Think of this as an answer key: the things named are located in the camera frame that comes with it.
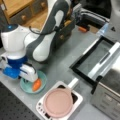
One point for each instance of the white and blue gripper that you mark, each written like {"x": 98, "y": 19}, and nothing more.
{"x": 20, "y": 67}

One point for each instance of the orange carrot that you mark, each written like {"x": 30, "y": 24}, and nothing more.
{"x": 36, "y": 85}

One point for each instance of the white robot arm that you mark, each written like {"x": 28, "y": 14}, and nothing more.
{"x": 23, "y": 43}

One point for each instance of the light blue bowl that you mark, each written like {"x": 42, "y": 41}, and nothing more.
{"x": 27, "y": 86}

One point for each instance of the pink frying pan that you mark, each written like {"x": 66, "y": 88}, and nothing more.
{"x": 58, "y": 102}

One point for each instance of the wooden drawer cabinet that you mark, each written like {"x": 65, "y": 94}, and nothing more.
{"x": 34, "y": 13}

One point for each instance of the open grey metal drawer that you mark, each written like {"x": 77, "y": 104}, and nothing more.
{"x": 65, "y": 31}

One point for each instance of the white induction cooker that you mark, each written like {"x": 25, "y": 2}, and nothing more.
{"x": 77, "y": 100}

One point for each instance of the yellow item in drawer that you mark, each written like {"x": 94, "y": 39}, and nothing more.
{"x": 67, "y": 22}

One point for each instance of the small orange object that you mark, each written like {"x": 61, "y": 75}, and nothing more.
{"x": 82, "y": 29}

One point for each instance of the grey power strip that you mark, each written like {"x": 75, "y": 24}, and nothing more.
{"x": 76, "y": 12}

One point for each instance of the silver toaster oven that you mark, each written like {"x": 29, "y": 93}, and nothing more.
{"x": 106, "y": 96}

